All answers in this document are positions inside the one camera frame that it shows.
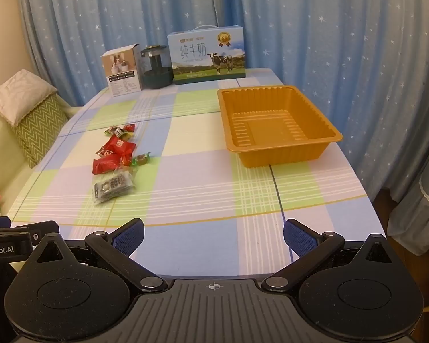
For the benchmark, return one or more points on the blue milk carton box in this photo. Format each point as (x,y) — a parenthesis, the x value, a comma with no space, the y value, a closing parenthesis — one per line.
(207,60)

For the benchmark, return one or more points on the dark candy with green wrapper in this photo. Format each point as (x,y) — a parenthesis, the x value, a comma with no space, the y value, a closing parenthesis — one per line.
(141,159)

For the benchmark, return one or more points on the beige quilted cushion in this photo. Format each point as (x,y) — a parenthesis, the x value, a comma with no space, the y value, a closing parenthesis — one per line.
(18,93)

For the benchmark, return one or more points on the dark green glass jar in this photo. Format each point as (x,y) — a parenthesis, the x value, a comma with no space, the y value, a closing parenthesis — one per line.
(157,75)

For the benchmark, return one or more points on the white product box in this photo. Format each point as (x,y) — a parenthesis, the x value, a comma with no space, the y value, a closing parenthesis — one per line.
(123,75)

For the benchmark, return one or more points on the blue lace-trimmed cloth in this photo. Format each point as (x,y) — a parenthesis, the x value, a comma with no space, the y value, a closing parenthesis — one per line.
(414,214)

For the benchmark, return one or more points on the green brown candy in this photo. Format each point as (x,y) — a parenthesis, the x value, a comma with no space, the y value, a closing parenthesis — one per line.
(115,131)

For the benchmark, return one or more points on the large red snack packet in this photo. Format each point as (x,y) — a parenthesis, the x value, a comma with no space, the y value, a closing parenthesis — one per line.
(105,166)

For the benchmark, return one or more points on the small red gold candy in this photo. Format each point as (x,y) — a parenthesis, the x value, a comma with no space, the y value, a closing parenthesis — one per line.
(102,152)

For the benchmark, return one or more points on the green zigzag cushion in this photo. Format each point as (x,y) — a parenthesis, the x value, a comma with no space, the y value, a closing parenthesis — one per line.
(39,125)

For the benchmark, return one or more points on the orange plastic tray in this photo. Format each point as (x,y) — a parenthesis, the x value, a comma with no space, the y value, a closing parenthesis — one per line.
(271,128)

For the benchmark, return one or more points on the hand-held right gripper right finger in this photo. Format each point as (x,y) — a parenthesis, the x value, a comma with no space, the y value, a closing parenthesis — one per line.
(300,237)

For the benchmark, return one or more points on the pale green sofa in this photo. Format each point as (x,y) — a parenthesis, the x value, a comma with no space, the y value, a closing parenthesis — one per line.
(3,164)

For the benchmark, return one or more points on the blue star-print curtain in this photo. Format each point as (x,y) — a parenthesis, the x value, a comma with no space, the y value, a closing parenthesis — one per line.
(307,25)

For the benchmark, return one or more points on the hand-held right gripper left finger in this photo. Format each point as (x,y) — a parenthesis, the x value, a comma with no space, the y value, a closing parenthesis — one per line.
(130,236)

